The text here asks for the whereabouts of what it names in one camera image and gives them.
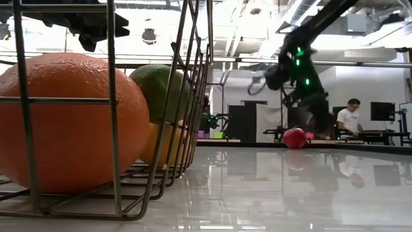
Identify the black background desk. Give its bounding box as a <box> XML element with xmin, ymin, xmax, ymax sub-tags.
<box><xmin>339</xmin><ymin>129</ymin><xmax>412</xmax><ymax>146</ymax></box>

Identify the person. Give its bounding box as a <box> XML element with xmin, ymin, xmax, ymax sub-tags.
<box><xmin>335</xmin><ymin>97</ymin><xmax>365</xmax><ymax>137</ymax></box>

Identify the black computer monitor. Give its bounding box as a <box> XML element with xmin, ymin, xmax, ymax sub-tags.
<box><xmin>370</xmin><ymin>101</ymin><xmax>397</xmax><ymax>122</ymax></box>

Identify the white background panel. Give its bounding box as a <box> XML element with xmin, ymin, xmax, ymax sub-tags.
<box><xmin>256</xmin><ymin>103</ymin><xmax>285</xmax><ymax>143</ymax></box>

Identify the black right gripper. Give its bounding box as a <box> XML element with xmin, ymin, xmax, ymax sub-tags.
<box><xmin>277</xmin><ymin>28</ymin><xmax>330</xmax><ymax>139</ymax></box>

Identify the red tomato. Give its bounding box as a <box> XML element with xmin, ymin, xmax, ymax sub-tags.
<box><xmin>283</xmin><ymin>127</ymin><xmax>308</xmax><ymax>150</ymax></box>

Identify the orange fruit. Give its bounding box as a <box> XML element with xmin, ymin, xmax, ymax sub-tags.
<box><xmin>0</xmin><ymin>52</ymin><xmax>151</xmax><ymax>195</ymax></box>

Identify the silver ceiling air duct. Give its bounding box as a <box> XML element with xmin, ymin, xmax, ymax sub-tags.
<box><xmin>276</xmin><ymin>0</ymin><xmax>321</xmax><ymax>35</ymax></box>

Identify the metal wire basket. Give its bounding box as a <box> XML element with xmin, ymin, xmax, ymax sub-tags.
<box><xmin>0</xmin><ymin>0</ymin><xmax>215</xmax><ymax>222</ymax></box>

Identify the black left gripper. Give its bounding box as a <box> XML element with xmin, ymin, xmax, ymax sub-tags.
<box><xmin>22</xmin><ymin>0</ymin><xmax>131</xmax><ymax>53</ymax></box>

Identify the green lime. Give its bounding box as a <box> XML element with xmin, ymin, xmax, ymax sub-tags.
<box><xmin>129</xmin><ymin>63</ymin><xmax>194</xmax><ymax>125</ymax></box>

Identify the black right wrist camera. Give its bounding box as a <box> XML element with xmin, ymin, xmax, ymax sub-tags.
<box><xmin>263</xmin><ymin>62</ymin><xmax>288</xmax><ymax>92</ymax></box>

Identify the yellow-orange oval fruit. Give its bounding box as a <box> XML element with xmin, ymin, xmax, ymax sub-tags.
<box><xmin>139</xmin><ymin>119</ymin><xmax>191</xmax><ymax>169</ymax></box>

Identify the black ceiling dome fixture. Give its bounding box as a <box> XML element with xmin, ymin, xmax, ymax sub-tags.
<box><xmin>141</xmin><ymin>28</ymin><xmax>158</xmax><ymax>46</ymax></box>

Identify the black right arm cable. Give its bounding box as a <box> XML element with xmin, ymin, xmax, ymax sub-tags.
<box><xmin>247</xmin><ymin>76</ymin><xmax>268</xmax><ymax>97</ymax></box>

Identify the black aluminium table frame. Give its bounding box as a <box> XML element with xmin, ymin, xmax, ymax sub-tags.
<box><xmin>194</xmin><ymin>138</ymin><xmax>412</xmax><ymax>157</ymax></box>

